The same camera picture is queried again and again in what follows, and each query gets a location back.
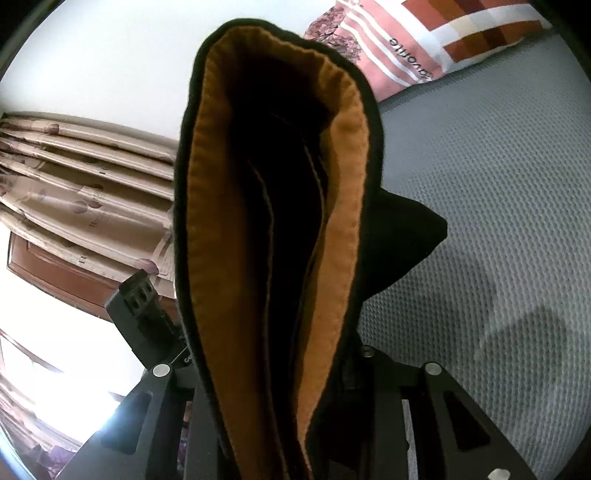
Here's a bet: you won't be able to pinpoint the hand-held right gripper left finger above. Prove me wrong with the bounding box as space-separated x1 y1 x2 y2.
60 363 241 480

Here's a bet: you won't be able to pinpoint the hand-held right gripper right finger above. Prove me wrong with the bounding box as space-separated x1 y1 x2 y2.
314 345 539 480

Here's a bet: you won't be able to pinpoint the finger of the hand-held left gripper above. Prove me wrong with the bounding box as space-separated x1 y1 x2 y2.
104 270 191 368

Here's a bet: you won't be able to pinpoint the black pants with orange lining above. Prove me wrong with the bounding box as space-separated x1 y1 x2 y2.
173 17 448 480

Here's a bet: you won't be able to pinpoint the brown wooden door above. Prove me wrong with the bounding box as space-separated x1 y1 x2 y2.
6 230 182 325

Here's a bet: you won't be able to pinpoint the beige patterned curtain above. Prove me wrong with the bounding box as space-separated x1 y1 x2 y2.
0 112 180 283

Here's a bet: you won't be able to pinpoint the grey textured bed sheet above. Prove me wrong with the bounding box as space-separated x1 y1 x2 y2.
355 32 591 480

